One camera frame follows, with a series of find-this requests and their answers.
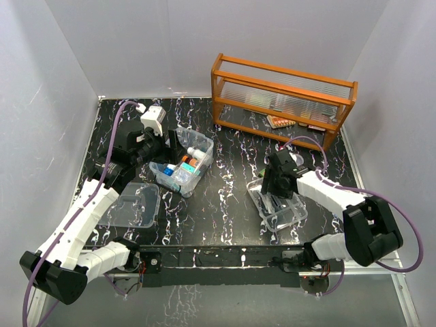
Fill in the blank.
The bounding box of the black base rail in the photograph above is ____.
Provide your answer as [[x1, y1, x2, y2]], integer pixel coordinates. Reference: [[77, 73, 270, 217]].
[[102, 243, 341, 289]]

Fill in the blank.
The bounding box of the clear plastic medicine box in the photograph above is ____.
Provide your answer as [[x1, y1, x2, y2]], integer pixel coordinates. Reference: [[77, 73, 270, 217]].
[[149, 127, 214, 198]]

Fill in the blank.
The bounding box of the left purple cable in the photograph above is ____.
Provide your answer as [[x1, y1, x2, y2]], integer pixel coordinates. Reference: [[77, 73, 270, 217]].
[[22, 100, 144, 327]]

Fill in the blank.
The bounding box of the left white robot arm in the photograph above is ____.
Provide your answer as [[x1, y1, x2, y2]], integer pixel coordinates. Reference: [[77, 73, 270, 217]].
[[20, 121, 182, 305]]

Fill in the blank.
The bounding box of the purple cable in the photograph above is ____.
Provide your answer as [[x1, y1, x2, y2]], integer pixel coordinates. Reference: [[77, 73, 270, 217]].
[[281, 136, 424, 273], [22, 100, 144, 327]]

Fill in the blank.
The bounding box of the clear plastic box lid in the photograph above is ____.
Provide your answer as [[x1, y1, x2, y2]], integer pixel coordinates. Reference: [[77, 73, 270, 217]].
[[98, 183, 161, 229]]

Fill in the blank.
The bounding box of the clear compartment organizer tray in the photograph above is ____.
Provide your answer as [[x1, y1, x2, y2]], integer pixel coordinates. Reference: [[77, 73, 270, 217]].
[[246, 178, 308, 232]]

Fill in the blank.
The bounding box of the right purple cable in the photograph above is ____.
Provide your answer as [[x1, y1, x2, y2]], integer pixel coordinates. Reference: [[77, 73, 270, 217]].
[[281, 136, 424, 273]]

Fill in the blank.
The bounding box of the small clear round jar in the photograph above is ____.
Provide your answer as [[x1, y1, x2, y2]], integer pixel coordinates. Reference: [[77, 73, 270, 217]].
[[292, 153, 304, 166]]

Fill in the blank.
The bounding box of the brown bottle orange cap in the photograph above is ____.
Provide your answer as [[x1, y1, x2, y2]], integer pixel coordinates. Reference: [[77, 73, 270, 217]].
[[181, 155, 200, 168]]

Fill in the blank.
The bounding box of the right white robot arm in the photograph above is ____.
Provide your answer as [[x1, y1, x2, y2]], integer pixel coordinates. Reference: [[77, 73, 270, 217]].
[[261, 150, 403, 270]]

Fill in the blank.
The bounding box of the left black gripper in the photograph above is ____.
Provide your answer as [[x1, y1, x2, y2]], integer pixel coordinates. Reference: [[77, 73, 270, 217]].
[[132, 125, 187, 168]]

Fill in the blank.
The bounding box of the orange wooden shelf rack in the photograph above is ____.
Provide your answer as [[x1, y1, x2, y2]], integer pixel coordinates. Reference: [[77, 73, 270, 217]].
[[211, 53, 358, 150]]

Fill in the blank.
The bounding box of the blue header plastic packet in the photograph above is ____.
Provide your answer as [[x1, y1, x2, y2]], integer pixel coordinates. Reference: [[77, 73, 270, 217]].
[[172, 162, 195, 183]]

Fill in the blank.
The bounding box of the white medicine bottle green label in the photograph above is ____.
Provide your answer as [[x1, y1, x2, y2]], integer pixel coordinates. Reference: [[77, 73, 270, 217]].
[[187, 147, 206, 161]]

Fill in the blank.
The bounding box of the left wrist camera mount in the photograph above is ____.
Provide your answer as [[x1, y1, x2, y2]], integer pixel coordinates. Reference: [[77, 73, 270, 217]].
[[136, 104, 166, 136]]

